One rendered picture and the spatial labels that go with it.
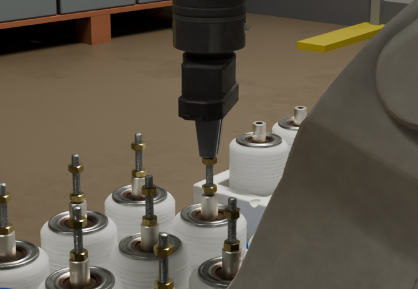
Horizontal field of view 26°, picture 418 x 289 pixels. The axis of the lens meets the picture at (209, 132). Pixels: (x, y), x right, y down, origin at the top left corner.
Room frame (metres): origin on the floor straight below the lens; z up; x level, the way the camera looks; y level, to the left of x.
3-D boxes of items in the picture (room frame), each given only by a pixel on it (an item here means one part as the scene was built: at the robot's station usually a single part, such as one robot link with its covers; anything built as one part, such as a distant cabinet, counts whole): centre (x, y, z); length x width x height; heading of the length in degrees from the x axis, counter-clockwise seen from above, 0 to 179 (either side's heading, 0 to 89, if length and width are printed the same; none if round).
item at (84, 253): (0.89, 0.14, 0.29); 0.02 x 0.02 x 0.01; 40
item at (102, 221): (1.05, 0.16, 0.25); 0.08 x 0.08 x 0.01
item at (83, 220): (0.89, 0.14, 0.32); 0.02 x 0.02 x 0.01; 40
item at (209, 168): (1.08, 0.00, 0.31); 0.01 x 0.01 x 0.08
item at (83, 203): (1.05, 0.16, 0.26); 0.02 x 0.02 x 0.03
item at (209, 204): (1.08, 0.00, 0.26); 0.02 x 0.02 x 0.03
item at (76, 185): (1.05, 0.16, 0.30); 0.01 x 0.01 x 0.08
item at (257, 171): (1.40, -0.08, 0.16); 0.10 x 0.10 x 0.18
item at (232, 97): (1.08, 0.00, 0.46); 0.13 x 0.10 x 0.12; 166
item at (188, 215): (1.08, 0.00, 0.25); 0.08 x 0.08 x 0.01
